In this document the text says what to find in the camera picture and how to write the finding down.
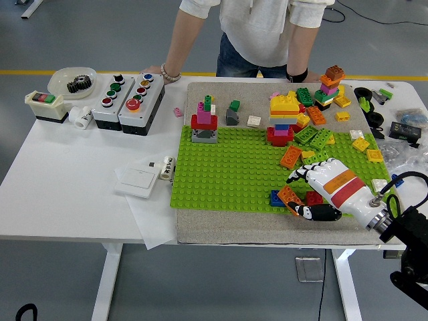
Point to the beige red-green switch box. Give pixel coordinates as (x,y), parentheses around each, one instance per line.
(47,108)

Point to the person's right forearm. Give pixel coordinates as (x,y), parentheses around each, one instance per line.
(182,40)

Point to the white plastic bowl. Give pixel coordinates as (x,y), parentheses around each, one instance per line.
(60,82)

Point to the brick tower with magenta middle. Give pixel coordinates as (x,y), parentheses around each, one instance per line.
(204,118)

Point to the table height control panel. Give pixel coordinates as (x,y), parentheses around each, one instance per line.
(391,255)

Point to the person's left hand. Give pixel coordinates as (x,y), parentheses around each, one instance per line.
(312,77)

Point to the grey slope brick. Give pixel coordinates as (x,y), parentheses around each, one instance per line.
(232,117)

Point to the grey metal frame foot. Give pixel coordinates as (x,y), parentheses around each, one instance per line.
(31,9)

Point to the brick tower with brown top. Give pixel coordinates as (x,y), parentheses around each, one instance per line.
(331,87)

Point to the black wristwatch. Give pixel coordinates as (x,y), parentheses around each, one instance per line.
(296,76)

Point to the dark green long brick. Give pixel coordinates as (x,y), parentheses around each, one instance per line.
(305,97)

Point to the translucent paper sheet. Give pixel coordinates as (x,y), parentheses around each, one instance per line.
(150,220)

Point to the white wall switch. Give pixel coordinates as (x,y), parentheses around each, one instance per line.
(135,180)

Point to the yellow square brick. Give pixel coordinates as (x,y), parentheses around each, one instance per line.
(302,119)
(360,143)

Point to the small blue piece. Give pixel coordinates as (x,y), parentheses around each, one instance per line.
(395,177)

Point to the grey four-button control box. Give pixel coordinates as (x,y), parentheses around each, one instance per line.
(107,115)

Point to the clear plastic bags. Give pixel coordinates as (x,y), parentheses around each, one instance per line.
(411,157)

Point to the small yellow brick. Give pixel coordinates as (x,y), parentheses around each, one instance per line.
(343,116)
(331,139)
(307,154)

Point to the black toy tyre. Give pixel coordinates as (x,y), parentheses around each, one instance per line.
(357,92)
(370,117)

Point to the lime green long brick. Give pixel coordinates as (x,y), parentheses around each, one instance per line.
(319,156)
(321,138)

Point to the orange long brick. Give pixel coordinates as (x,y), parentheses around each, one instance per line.
(316,116)
(289,194)
(290,156)

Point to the green studded baseplate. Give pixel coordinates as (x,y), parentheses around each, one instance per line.
(217,174)

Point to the person's left forearm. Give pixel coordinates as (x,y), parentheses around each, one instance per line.
(302,50)

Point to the black metal gear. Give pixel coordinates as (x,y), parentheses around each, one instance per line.
(79,84)

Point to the grey emergency-stop control box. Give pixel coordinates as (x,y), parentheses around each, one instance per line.
(140,117)

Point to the black digital meter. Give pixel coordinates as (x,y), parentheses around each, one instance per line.
(404,131)

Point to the person's right hand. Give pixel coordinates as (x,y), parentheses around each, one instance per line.
(153,69)

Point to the grey toy piece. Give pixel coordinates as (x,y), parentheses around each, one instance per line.
(378,97)

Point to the yellow flat brick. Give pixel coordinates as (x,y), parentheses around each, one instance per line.
(343,101)
(374,155)

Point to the small pink brick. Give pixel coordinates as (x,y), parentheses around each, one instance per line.
(178,112)

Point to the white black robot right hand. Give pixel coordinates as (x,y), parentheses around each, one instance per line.
(341,187)

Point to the green toy plant piece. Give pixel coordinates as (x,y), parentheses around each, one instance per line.
(366,105)

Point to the person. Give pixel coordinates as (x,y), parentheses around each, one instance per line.
(254,30)

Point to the metal floor socket plate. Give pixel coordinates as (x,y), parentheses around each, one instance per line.
(309,269)

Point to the small black part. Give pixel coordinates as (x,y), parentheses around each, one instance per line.
(379,132)

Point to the small white pipe fitting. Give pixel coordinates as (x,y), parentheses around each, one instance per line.
(166,168)

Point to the brick tower with yellow top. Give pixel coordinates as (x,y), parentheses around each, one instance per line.
(282,107)

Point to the white table leg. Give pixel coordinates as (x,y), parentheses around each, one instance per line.
(347,287)
(107,284)

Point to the red square brick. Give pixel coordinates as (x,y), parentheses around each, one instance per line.
(314,198)

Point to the white square tile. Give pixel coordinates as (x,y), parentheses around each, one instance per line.
(356,133)
(378,184)
(254,121)

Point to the plastic bag with blue parts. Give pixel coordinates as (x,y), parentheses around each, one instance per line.
(411,117)

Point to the grey-brown mat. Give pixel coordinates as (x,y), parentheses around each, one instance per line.
(234,229)

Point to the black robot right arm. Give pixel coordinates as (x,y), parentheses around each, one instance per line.
(411,224)

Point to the white pipe tee fitting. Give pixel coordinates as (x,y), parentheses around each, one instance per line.
(80,117)

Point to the blue square brick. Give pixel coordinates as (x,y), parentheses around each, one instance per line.
(275,199)

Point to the small lime green brick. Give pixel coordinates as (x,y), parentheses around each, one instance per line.
(387,93)

